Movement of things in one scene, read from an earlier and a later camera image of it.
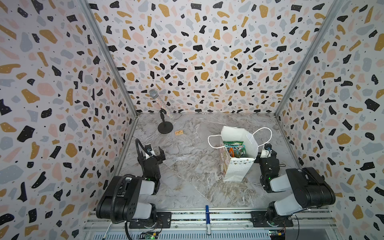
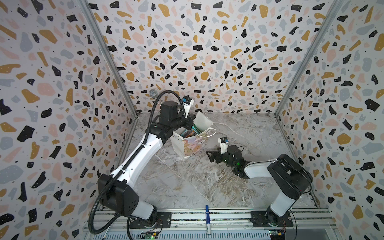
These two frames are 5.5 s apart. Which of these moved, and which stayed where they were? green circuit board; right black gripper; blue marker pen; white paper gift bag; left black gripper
Moved: white paper gift bag; right black gripper; left black gripper
Stayed: blue marker pen; green circuit board
